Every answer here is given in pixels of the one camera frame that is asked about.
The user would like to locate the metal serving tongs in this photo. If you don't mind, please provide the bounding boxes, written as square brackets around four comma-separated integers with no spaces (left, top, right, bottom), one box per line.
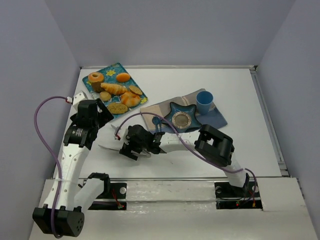
[97,124,151,158]

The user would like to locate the brown-crust bread slice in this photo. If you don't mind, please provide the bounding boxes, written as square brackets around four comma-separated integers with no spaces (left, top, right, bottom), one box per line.
[128,85,143,96]

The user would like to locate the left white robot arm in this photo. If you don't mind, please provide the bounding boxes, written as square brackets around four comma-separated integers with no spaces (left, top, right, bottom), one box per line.
[32,96,114,239]

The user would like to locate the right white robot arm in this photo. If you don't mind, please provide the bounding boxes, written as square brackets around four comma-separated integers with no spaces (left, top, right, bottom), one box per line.
[119,124,249,189]

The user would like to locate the oval tan bread slice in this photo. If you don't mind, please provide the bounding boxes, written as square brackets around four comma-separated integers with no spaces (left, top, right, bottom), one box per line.
[107,102,128,115]

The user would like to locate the small round tan bun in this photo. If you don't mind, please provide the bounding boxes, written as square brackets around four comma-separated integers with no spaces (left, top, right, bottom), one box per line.
[99,91,112,102]

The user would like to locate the brown chocolate muffin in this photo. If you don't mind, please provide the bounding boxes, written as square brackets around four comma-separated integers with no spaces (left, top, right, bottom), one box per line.
[91,82,104,93]

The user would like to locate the golden croissant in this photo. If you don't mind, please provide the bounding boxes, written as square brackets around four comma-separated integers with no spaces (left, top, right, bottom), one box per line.
[100,83,128,96]

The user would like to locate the teal floral serving tray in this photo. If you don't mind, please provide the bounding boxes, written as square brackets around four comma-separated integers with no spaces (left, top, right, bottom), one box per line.
[82,63,148,119]

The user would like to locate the blue plastic fork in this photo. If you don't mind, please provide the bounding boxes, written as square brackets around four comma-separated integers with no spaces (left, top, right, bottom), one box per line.
[152,116,162,133]

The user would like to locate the orange striped twisted roll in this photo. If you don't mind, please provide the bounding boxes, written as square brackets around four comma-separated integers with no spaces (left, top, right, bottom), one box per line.
[120,91,141,108]

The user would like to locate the round orange bun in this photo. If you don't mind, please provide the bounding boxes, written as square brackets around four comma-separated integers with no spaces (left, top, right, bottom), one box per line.
[116,72,131,83]

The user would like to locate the blue star-shaped plate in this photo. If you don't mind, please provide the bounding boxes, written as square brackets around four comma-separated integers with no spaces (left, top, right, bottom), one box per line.
[164,102,202,133]

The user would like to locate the blue plastic cup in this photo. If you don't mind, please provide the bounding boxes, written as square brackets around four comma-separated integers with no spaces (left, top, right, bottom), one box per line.
[196,91,214,115]

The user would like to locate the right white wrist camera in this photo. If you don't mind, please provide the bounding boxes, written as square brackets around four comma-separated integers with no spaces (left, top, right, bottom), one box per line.
[114,128,129,142]

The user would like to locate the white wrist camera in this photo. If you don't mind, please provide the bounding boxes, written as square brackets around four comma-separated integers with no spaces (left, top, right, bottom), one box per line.
[65,91,88,111]
[114,128,129,142]

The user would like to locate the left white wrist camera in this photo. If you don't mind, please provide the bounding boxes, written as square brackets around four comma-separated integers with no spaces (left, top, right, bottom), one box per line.
[65,91,88,111]

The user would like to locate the orange ring donut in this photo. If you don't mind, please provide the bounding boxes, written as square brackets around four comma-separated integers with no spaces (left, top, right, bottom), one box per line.
[87,72,105,83]

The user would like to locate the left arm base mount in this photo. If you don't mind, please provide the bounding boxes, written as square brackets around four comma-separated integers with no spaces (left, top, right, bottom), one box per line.
[88,172,127,211]

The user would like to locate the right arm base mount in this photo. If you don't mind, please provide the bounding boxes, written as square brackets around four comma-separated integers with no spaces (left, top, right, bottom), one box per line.
[214,173,263,210]

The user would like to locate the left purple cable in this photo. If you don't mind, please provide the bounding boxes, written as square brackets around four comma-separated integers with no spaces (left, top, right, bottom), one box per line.
[33,96,70,238]

